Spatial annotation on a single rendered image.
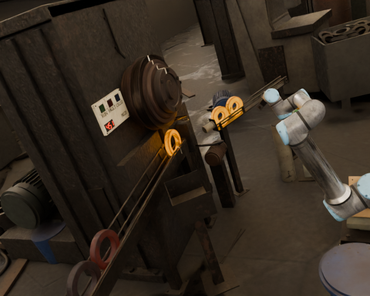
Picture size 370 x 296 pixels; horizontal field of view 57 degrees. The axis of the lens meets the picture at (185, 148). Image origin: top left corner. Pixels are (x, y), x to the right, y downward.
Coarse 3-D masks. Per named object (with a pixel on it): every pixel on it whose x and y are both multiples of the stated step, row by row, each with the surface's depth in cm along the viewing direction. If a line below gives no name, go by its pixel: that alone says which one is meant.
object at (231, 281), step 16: (192, 176) 193; (176, 192) 195; (192, 192) 195; (208, 192) 169; (176, 208) 168; (192, 208) 170; (208, 208) 172; (208, 240) 195; (208, 256) 199; (208, 272) 219; (224, 272) 215; (208, 288) 207; (224, 288) 203
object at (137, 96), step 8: (152, 56) 211; (136, 64) 203; (144, 64) 202; (136, 72) 198; (136, 80) 197; (136, 88) 196; (136, 96) 197; (136, 104) 199; (144, 104) 198; (144, 112) 199; (176, 112) 232; (144, 120) 205; (152, 120) 204; (160, 128) 212
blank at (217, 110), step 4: (216, 108) 259; (220, 108) 260; (224, 108) 262; (212, 112) 259; (216, 112) 258; (220, 112) 261; (224, 112) 262; (212, 116) 259; (216, 116) 259; (224, 116) 263; (216, 120) 260; (220, 120) 262; (224, 120) 264; (224, 124) 265
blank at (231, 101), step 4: (236, 96) 266; (228, 100) 264; (232, 100) 264; (236, 100) 266; (240, 100) 268; (228, 104) 263; (232, 104) 265; (236, 104) 270; (240, 104) 269; (228, 108) 264; (232, 108) 266; (236, 108) 271; (228, 112) 265; (232, 112) 266; (236, 112) 269; (240, 112) 271
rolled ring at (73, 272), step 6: (78, 264) 147; (84, 264) 148; (90, 264) 151; (96, 264) 154; (72, 270) 145; (78, 270) 144; (84, 270) 147; (90, 270) 153; (96, 270) 154; (72, 276) 142; (78, 276) 144; (96, 276) 154; (72, 282) 141; (96, 282) 153; (66, 288) 141; (72, 288) 141; (90, 288) 153; (72, 294) 140; (78, 294) 143
